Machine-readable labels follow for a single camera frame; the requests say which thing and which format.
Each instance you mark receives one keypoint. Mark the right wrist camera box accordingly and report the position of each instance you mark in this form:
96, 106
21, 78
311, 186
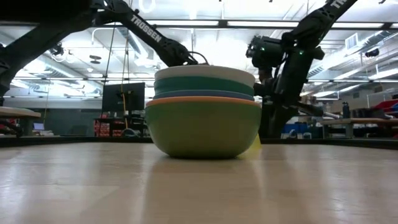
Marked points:
265, 53

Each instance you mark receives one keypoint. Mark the blue bowl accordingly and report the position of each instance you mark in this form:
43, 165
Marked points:
203, 93

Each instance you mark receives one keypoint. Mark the small yellow bowl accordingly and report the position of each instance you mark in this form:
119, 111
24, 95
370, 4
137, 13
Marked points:
256, 146

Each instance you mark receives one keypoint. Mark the black monitor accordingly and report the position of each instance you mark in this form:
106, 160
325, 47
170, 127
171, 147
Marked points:
122, 97

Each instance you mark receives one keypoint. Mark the large green bowl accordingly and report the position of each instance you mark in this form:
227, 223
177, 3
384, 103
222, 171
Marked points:
203, 130

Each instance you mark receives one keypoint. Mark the large orange bowl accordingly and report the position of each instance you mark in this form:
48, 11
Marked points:
203, 99

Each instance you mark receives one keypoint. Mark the ceiling air vent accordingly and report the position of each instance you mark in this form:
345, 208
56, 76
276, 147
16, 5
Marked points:
351, 41

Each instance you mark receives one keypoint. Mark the red shelf boxes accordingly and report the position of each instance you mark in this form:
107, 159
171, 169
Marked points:
107, 127

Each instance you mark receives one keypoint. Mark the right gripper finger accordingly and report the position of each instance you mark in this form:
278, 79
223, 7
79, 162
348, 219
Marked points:
276, 119
320, 112

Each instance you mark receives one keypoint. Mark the dark bottle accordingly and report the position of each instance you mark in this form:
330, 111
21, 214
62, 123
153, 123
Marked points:
346, 110

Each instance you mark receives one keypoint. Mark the black ceiling light rig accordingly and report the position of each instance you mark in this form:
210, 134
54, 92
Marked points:
57, 49

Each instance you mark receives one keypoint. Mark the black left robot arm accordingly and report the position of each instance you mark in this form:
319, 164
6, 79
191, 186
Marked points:
146, 29

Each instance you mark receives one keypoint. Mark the white bowl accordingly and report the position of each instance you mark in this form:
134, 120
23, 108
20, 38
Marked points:
203, 72

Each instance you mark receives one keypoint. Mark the teal bowl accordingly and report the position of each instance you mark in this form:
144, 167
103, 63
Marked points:
203, 83

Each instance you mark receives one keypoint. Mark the wooden work table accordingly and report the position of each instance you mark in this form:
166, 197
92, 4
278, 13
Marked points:
360, 122

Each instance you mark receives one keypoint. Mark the wooden side table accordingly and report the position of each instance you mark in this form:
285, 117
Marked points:
18, 112

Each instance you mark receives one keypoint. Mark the overhead frame beam with lights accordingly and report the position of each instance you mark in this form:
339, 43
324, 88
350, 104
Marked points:
222, 23

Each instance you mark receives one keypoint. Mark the blue storage bins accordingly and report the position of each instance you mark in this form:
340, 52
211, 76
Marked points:
297, 129

